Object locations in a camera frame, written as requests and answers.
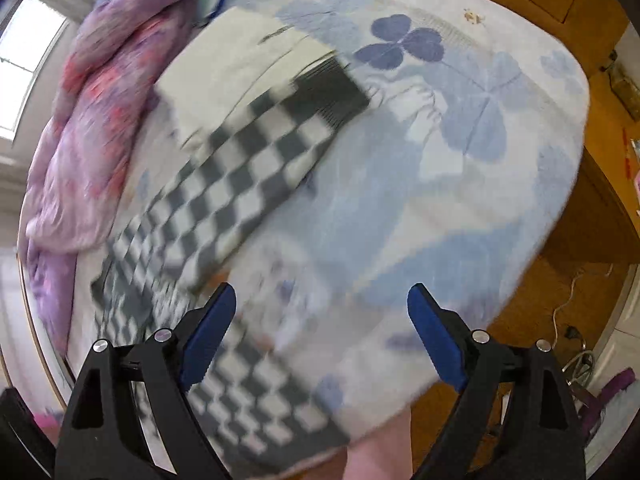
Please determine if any person's leg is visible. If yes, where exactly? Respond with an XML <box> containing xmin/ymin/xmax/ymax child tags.
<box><xmin>344</xmin><ymin>404</ymin><xmax>417</xmax><ymax>480</ymax></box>

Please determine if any curved tan rod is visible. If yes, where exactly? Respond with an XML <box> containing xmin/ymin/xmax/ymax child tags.
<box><xmin>16</xmin><ymin>250</ymin><xmax>71</xmax><ymax>411</ymax></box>

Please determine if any cream folded garment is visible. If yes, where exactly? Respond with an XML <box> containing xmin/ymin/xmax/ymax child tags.
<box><xmin>154</xmin><ymin>6</ymin><xmax>342</xmax><ymax>150</ymax></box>

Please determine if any wooden bedside cabinet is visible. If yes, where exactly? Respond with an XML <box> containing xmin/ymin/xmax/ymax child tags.
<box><xmin>542</xmin><ymin>71</ymin><xmax>640</xmax><ymax>267</ymax></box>

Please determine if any white cable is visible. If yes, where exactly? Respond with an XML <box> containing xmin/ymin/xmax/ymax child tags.
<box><xmin>551</xmin><ymin>264</ymin><xmax>616</xmax><ymax>352</ymax></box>

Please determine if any pink floral quilt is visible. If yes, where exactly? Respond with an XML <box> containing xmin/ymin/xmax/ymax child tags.
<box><xmin>20</xmin><ymin>0</ymin><xmax>201</xmax><ymax>257</ymax></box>

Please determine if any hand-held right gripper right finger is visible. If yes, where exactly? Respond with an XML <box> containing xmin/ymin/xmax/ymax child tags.
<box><xmin>406</xmin><ymin>283</ymin><xmax>587</xmax><ymax>480</ymax></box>

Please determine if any window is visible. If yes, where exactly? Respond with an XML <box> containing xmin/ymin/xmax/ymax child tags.
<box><xmin>0</xmin><ymin>0</ymin><xmax>69</xmax><ymax>142</ymax></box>

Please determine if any bed with pale sheet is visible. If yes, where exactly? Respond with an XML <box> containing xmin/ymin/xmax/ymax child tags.
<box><xmin>65</xmin><ymin>0</ymin><xmax>592</xmax><ymax>476</ymax></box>

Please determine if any checkered dog fleece blanket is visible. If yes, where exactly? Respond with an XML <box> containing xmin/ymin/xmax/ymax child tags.
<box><xmin>90</xmin><ymin>54</ymin><xmax>372</xmax><ymax>476</ymax></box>

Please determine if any purple pillow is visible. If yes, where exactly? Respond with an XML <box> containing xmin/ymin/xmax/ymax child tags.
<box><xmin>25</xmin><ymin>240</ymin><xmax>80</xmax><ymax>357</ymax></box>

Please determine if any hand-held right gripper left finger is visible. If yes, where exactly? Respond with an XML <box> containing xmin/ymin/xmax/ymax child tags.
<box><xmin>54</xmin><ymin>282</ymin><xmax>237</xmax><ymax>480</ymax></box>

